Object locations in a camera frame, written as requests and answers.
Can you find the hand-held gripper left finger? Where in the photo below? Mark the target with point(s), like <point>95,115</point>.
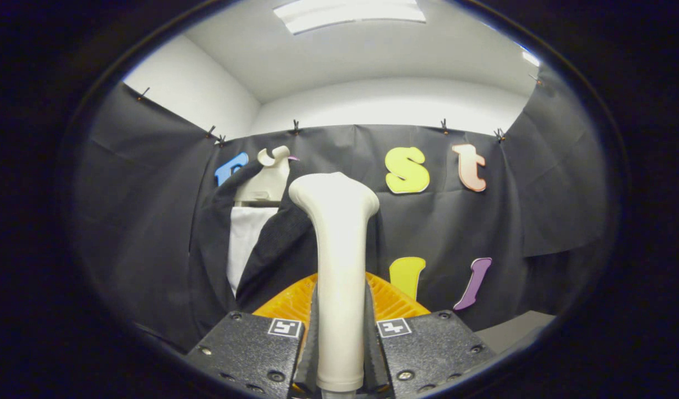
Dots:
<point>250,349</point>

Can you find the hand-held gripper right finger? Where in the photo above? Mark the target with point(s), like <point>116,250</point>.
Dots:
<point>428,346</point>

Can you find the black suit jacket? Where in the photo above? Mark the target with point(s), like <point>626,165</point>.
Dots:
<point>272,249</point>

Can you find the white garment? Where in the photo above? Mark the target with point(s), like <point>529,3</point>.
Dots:
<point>248,244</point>

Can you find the white garment steamer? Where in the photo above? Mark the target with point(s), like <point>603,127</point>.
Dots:
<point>339,266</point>

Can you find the grey cabinet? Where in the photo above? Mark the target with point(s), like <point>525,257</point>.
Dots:
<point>511,330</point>

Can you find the black backdrop cloth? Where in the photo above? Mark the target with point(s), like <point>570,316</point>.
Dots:
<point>455,221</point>

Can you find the cream plastic hanger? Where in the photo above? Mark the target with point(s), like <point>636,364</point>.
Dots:
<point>267,183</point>

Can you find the row of black cloth clips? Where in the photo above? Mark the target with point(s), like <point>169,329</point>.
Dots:
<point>296,127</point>

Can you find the ceiling light panel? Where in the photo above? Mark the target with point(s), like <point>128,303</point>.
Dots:
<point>345,14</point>

